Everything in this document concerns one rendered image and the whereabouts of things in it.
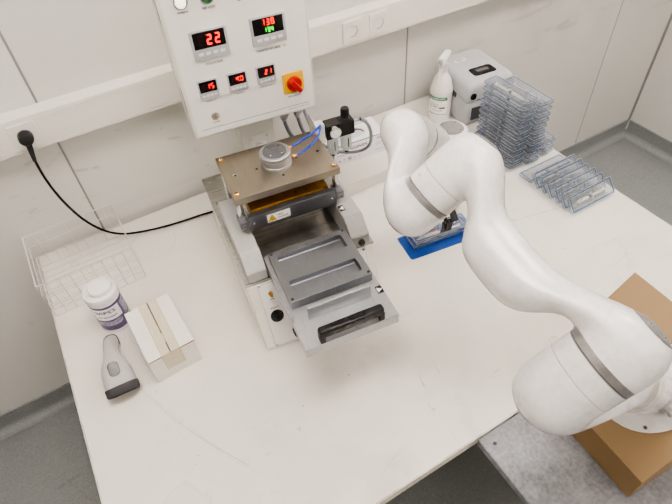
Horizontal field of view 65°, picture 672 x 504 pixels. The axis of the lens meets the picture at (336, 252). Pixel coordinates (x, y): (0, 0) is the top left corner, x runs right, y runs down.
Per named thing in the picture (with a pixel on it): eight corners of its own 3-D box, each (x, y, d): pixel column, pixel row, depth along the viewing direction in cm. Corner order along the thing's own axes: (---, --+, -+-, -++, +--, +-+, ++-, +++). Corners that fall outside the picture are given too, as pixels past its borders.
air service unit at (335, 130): (313, 156, 155) (309, 113, 144) (358, 143, 158) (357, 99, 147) (320, 166, 151) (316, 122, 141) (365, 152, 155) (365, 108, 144)
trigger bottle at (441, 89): (432, 109, 200) (437, 46, 182) (452, 113, 197) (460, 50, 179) (423, 121, 195) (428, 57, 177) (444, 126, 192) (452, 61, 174)
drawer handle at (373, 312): (317, 337, 112) (316, 326, 109) (380, 312, 115) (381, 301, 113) (321, 344, 111) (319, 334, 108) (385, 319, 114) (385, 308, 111)
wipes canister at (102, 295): (98, 316, 147) (76, 282, 136) (129, 303, 149) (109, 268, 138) (105, 339, 141) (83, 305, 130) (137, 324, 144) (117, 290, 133)
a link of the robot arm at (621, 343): (595, 416, 83) (691, 358, 77) (582, 429, 73) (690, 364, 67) (420, 190, 104) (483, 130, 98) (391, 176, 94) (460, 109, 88)
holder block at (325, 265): (268, 260, 128) (267, 253, 126) (343, 234, 133) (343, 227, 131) (292, 310, 117) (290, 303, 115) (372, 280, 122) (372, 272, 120)
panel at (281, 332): (274, 347, 136) (254, 285, 129) (378, 307, 143) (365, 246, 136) (276, 351, 134) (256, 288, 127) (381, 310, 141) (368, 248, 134)
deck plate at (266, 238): (202, 181, 158) (201, 178, 157) (309, 149, 166) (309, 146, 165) (245, 288, 128) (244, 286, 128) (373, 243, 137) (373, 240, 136)
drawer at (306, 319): (265, 267, 132) (260, 245, 126) (345, 239, 137) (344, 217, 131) (307, 360, 113) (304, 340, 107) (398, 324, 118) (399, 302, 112)
